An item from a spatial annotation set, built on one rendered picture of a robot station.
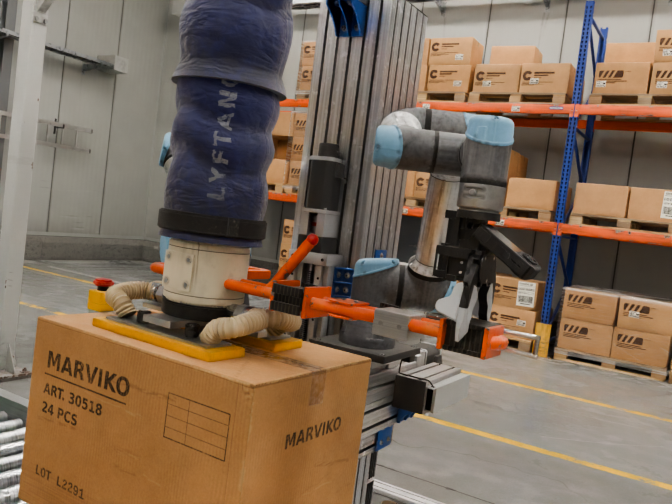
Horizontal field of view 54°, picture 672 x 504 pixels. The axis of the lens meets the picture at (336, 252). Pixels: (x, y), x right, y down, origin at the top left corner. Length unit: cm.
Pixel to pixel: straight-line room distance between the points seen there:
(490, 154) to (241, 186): 51
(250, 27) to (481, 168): 54
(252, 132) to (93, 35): 1172
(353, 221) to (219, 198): 71
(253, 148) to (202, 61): 19
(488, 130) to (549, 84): 755
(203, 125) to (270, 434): 60
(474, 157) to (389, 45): 98
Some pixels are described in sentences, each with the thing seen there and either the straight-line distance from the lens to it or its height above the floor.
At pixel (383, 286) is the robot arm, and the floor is 120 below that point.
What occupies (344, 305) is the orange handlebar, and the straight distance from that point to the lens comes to 119.
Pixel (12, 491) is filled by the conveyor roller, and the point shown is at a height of 54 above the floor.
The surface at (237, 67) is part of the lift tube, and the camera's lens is 134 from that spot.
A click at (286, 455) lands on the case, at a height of 92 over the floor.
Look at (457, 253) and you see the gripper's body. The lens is 108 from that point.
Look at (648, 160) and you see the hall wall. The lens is 960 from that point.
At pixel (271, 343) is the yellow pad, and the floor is 109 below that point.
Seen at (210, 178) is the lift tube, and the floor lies 141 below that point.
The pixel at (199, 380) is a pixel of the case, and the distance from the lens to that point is 120.
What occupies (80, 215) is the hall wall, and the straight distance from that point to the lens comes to 1285.
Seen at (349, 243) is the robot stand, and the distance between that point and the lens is 196.
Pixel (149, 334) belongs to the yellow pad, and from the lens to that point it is 135.
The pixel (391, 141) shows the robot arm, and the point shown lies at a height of 151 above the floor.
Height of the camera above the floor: 137
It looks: 3 degrees down
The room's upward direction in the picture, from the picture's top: 7 degrees clockwise
